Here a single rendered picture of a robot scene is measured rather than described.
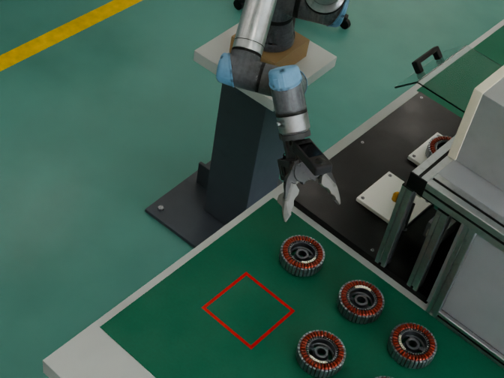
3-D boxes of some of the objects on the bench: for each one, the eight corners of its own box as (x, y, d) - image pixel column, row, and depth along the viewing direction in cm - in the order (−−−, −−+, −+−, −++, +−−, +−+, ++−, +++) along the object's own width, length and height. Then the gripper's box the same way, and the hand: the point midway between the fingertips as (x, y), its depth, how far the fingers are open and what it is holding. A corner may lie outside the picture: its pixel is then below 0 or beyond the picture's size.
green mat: (100, 327, 215) (100, 326, 215) (272, 197, 250) (273, 197, 250) (433, 628, 179) (434, 628, 178) (581, 427, 214) (582, 427, 214)
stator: (424, 328, 227) (429, 319, 224) (439, 367, 220) (444, 358, 217) (381, 331, 224) (385, 322, 222) (394, 372, 217) (398, 363, 214)
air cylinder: (422, 235, 245) (427, 220, 241) (438, 220, 249) (443, 206, 245) (438, 246, 243) (444, 232, 239) (454, 231, 247) (460, 217, 243)
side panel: (425, 311, 231) (463, 226, 208) (432, 304, 232) (471, 219, 209) (521, 383, 220) (574, 301, 197) (528, 376, 222) (580, 293, 199)
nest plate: (355, 200, 250) (356, 197, 250) (388, 174, 259) (388, 170, 258) (400, 232, 245) (401, 229, 244) (432, 204, 253) (433, 201, 252)
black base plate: (283, 198, 251) (284, 192, 249) (418, 97, 287) (419, 91, 286) (426, 304, 232) (428, 298, 231) (550, 181, 269) (553, 175, 268)
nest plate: (406, 158, 264) (408, 155, 264) (436, 134, 273) (437, 131, 272) (451, 187, 259) (451, 184, 258) (479, 163, 267) (480, 160, 266)
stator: (271, 250, 237) (273, 240, 235) (309, 238, 242) (311, 229, 239) (291, 283, 231) (294, 274, 228) (330, 270, 235) (333, 261, 233)
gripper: (319, 121, 229) (334, 199, 233) (248, 140, 221) (264, 220, 225) (338, 122, 221) (352, 203, 225) (265, 143, 213) (280, 226, 218)
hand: (314, 214), depth 223 cm, fingers open, 14 cm apart
